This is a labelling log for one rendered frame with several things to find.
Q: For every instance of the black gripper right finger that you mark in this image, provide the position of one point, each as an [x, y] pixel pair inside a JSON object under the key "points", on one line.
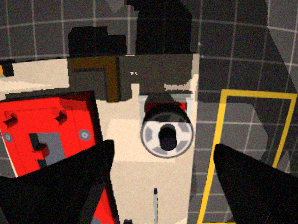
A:
{"points": [[255, 192]]}

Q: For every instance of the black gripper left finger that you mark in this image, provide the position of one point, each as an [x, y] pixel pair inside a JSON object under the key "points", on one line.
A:
{"points": [[66, 192]]}

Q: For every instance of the dark grey wheel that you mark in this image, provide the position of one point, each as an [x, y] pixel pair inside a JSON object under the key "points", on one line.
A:
{"points": [[166, 116]]}

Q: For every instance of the yellow rectangular outline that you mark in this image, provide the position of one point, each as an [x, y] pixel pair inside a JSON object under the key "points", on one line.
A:
{"points": [[238, 92]]}

